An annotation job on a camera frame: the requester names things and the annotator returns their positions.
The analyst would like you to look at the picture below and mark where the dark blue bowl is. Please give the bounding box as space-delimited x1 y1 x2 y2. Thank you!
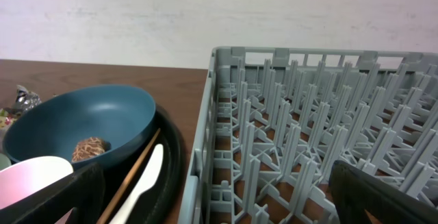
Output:
3 84 156 169

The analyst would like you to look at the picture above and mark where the crumpled foil wrapper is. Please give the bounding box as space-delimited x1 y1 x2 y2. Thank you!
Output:
1 85 42 129

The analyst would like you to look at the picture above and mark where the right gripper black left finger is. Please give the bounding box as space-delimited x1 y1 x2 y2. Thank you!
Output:
1 163 105 223

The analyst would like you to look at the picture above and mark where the white plastic knife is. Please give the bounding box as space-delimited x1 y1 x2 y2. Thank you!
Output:
109 144 164 224

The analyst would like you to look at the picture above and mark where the brown shiitake mushroom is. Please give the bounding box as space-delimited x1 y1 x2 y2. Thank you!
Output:
72 137 107 162

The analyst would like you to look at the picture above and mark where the pale green bowl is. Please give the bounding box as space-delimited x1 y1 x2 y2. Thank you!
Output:
0 153 12 171

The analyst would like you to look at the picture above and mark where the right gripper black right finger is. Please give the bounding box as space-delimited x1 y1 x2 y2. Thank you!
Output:
328 160 437 224

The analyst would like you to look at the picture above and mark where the grey plastic dishwasher rack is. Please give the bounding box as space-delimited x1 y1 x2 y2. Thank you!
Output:
179 47 437 223

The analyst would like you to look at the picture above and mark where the wooden chopstick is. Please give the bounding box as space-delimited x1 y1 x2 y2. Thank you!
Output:
96 128 161 224

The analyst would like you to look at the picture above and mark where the pink plastic cup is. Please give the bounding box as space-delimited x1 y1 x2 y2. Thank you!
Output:
1 156 74 214

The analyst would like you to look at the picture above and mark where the round black tray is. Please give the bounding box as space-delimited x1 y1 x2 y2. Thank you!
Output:
100 105 185 223

